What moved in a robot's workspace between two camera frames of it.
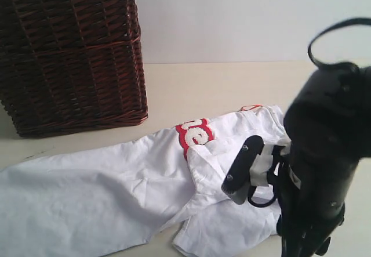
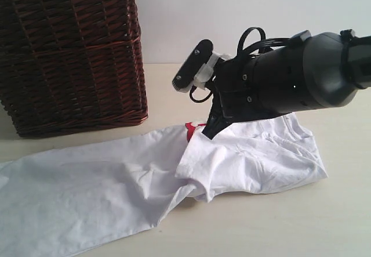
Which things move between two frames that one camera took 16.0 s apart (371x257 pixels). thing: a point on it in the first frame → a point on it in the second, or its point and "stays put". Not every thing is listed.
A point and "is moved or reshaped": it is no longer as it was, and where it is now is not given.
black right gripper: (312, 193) → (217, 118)
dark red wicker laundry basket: (70, 60) stays put
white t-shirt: (118, 196) is moved or reshaped
